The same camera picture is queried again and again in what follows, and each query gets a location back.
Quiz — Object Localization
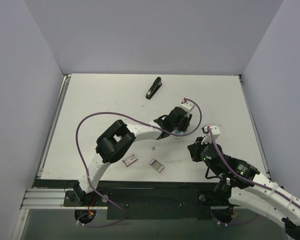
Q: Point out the black looped cable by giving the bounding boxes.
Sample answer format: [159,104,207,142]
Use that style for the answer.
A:
[204,164,226,180]

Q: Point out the black stapler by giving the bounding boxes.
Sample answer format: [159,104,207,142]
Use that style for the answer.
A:
[145,76,162,100]

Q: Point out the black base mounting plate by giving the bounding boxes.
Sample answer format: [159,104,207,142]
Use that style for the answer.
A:
[34,178,276,222]

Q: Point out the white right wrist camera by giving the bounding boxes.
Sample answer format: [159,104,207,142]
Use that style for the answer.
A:
[201,124,221,145]

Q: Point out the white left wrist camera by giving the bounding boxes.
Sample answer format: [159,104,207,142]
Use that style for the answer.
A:
[179,98,195,117]

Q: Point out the aluminium frame rail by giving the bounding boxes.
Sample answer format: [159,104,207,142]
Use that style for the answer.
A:
[19,187,68,210]

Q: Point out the red white staple box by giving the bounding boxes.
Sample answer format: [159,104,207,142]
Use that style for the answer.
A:
[122,154,138,167]

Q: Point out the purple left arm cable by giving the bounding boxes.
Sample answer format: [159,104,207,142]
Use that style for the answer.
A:
[74,97,203,228]

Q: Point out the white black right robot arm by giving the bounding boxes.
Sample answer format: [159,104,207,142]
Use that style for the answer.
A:
[187,137,300,240]

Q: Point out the light blue white stapler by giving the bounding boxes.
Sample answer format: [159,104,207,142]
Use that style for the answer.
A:
[172,130,184,139]

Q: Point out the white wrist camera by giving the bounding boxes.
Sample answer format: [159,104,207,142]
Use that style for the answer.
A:
[179,98,195,117]
[201,124,221,145]

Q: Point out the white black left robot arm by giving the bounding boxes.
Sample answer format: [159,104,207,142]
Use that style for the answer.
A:
[74,102,195,206]

